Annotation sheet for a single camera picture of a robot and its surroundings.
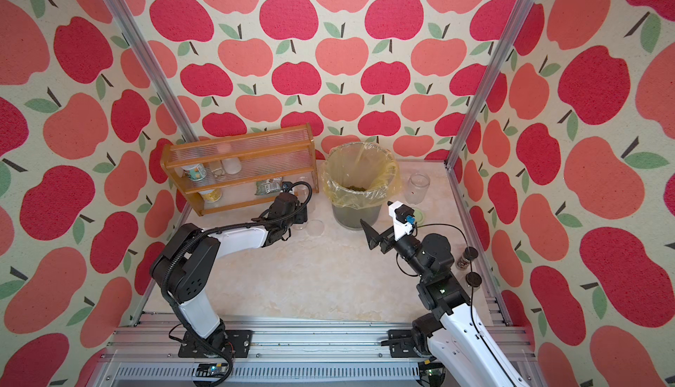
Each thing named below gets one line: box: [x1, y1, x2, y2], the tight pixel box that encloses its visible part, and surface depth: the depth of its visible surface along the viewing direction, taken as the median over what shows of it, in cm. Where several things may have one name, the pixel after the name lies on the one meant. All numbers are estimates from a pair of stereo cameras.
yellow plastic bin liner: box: [321, 142, 402, 210], surface depth 88 cm
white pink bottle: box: [217, 142, 242, 176], surface depth 97 cm
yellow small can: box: [198, 188, 223, 204], surface depth 106 cm
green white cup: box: [181, 163, 208, 183], surface depth 95 cm
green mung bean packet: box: [254, 176, 283, 196], surface depth 110 cm
